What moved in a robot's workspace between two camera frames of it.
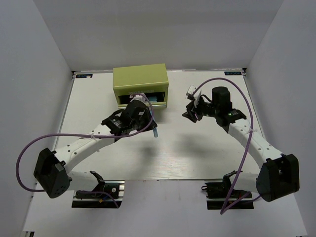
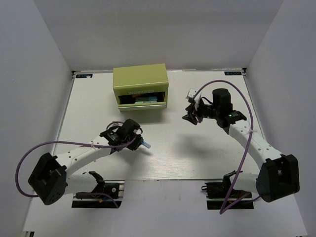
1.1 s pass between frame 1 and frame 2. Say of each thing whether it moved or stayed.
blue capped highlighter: stayed
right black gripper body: stayed
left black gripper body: moved
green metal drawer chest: stayed
